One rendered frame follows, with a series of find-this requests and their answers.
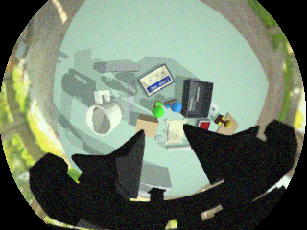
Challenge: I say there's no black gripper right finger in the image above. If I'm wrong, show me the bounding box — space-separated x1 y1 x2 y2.
183 124 260 185

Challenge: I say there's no white mug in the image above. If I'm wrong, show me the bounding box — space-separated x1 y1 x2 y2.
85 91 124 137

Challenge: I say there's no tan clipboard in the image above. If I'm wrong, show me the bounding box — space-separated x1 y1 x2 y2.
216 114 239 135

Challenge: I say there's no wooden rubber stamp with yellow knob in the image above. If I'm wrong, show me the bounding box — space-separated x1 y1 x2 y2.
214 114 231 129

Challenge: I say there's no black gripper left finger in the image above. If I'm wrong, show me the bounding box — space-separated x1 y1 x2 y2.
70 129 146 199

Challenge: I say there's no tan cardboard box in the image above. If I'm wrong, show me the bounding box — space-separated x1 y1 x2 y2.
135 115 158 138

